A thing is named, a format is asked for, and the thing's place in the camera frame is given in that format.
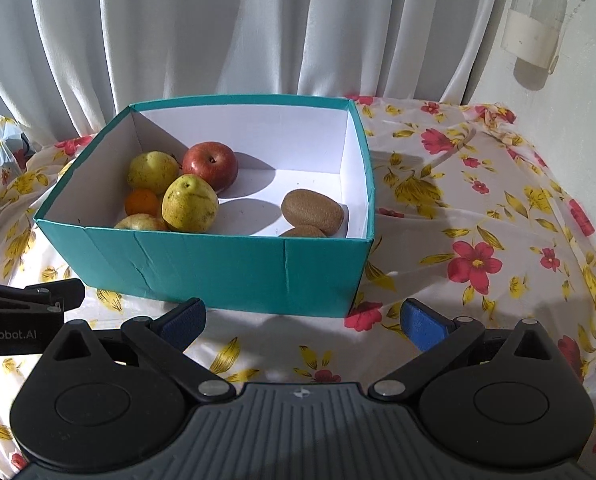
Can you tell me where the yellow pear with marks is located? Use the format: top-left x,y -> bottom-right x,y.
161,174 -> 219,233

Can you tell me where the orange tangerine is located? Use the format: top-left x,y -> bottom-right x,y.
124,188 -> 161,217

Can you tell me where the yellow-green pear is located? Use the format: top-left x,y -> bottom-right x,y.
127,151 -> 179,195

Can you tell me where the brown kiwi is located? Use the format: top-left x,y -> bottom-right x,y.
281,188 -> 345,236
281,226 -> 326,237

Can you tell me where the red apple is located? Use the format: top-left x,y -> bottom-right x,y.
182,141 -> 239,193

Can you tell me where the white curtain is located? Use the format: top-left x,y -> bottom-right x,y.
0,0 -> 495,143

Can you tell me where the teal cardboard box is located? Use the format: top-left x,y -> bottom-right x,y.
34,94 -> 375,318

